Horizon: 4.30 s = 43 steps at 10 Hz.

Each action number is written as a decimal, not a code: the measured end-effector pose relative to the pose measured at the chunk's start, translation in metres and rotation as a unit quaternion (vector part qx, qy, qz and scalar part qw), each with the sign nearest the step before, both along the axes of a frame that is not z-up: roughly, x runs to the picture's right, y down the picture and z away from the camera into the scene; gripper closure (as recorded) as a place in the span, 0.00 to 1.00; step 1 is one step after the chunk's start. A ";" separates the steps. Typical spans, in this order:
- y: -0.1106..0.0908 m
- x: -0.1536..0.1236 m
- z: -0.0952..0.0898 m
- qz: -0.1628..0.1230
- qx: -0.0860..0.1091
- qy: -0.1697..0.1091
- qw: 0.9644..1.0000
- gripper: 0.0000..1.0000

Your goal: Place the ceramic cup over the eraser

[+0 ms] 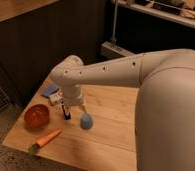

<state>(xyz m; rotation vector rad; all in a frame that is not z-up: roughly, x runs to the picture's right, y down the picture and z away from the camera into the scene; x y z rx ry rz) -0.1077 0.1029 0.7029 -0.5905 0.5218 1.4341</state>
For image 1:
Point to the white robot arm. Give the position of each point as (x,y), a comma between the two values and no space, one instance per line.
(165,105)

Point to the orange bowl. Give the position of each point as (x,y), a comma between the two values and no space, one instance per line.
(37,116)

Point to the metal shelf rack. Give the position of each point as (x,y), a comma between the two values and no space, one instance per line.
(134,26)

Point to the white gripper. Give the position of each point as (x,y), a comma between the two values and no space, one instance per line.
(73,96)

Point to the blue ceramic cup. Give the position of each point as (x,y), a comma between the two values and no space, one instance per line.
(86,121)

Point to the orange toy carrot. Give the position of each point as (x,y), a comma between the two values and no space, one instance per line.
(34,148)

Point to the white labelled box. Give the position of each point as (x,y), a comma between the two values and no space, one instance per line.
(56,98)

